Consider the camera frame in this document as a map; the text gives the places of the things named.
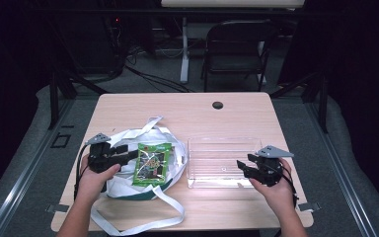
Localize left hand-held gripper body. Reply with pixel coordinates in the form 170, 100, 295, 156
85, 132, 123, 175

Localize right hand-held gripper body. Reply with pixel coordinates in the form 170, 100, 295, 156
247, 144, 295, 188

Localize green snack packet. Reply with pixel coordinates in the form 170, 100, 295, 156
131, 142, 174, 189

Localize clear plastic container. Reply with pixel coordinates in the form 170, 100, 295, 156
186, 136, 265, 190

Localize white tote bag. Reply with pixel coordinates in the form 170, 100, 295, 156
90, 115, 189, 237

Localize person's left hand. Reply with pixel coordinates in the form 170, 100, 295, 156
75, 154, 122, 205

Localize person's right hand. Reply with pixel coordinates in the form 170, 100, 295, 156
248, 157, 298, 219

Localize black metal stand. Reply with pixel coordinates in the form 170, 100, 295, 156
269, 70, 330, 134
46, 67, 109, 130

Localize black folding chair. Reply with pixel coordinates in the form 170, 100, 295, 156
200, 19, 279, 94

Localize dark equipment rack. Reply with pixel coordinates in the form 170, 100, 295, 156
103, 13, 157, 72

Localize white desk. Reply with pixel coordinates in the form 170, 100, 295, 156
160, 0, 306, 84

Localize left hand-held gripper black cable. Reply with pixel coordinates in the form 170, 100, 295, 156
73, 143, 92, 201

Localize hand-held gripper black cable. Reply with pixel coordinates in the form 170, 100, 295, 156
275, 163, 300, 209
73, 143, 92, 201

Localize right hand-held gripper black cable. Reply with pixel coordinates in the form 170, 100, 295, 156
275, 163, 300, 209

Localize grey table bracket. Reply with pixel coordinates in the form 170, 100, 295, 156
297, 201, 322, 212
45, 203, 70, 213

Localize aluminium floor rail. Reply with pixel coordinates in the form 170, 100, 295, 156
304, 98, 379, 237
0, 98, 77, 237

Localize black floor cables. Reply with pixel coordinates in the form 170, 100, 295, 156
123, 48, 192, 94

